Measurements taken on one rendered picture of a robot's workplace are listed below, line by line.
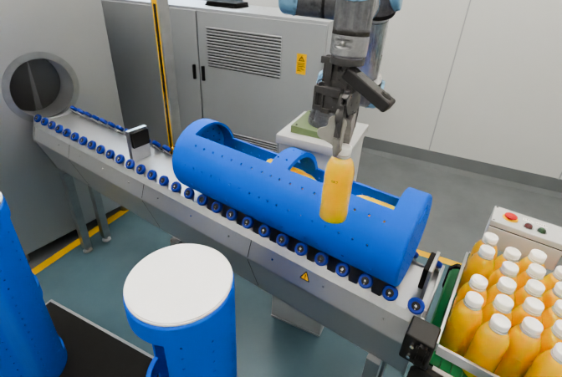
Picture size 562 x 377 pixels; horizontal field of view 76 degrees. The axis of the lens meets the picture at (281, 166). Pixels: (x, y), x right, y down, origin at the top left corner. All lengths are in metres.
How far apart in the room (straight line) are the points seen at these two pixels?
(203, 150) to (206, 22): 1.86
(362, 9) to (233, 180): 0.69
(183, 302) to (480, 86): 3.34
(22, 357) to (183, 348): 0.96
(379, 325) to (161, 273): 0.64
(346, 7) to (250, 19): 2.11
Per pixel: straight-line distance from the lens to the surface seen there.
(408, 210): 1.01
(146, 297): 1.00
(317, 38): 2.62
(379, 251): 1.01
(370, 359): 1.40
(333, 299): 1.22
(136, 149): 1.81
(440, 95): 3.85
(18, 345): 1.81
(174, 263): 1.07
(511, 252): 1.23
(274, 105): 2.87
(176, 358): 1.04
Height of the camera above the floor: 1.77
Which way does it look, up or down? 29 degrees down
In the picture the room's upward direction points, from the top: 3 degrees clockwise
